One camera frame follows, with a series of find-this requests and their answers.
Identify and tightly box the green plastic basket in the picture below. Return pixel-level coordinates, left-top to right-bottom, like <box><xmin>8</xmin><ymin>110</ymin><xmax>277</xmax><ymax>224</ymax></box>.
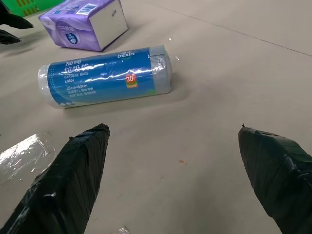
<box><xmin>5</xmin><ymin>0</ymin><xmax>66</xmax><ymax>18</ymax></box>

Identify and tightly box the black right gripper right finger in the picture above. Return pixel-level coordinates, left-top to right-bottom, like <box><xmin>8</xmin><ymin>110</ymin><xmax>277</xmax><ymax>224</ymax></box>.
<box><xmin>238</xmin><ymin>124</ymin><xmax>312</xmax><ymax>234</ymax></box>

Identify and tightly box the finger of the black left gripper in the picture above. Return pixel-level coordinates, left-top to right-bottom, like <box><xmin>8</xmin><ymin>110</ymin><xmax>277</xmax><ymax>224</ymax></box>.
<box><xmin>0</xmin><ymin>29</ymin><xmax>22</xmax><ymax>45</ymax></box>
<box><xmin>0</xmin><ymin>3</ymin><xmax>34</xmax><ymax>29</ymax></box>

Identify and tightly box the purple tissue pack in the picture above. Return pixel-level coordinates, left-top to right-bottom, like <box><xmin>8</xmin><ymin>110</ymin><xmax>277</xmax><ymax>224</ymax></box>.
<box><xmin>38</xmin><ymin>0</ymin><xmax>129</xmax><ymax>52</ymax></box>

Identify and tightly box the clear plastic wrap piece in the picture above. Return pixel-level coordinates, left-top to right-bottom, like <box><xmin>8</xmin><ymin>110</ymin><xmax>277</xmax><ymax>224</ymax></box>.
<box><xmin>0</xmin><ymin>133</ymin><xmax>55</xmax><ymax>185</ymax></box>

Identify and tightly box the blue garbage bag roll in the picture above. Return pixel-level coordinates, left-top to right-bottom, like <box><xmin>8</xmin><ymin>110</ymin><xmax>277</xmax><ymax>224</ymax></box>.
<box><xmin>37</xmin><ymin>45</ymin><xmax>181</xmax><ymax>109</ymax></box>

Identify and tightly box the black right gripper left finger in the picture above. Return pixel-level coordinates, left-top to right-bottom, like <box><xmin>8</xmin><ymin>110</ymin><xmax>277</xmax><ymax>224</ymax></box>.
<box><xmin>0</xmin><ymin>123</ymin><xmax>111</xmax><ymax>234</ymax></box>

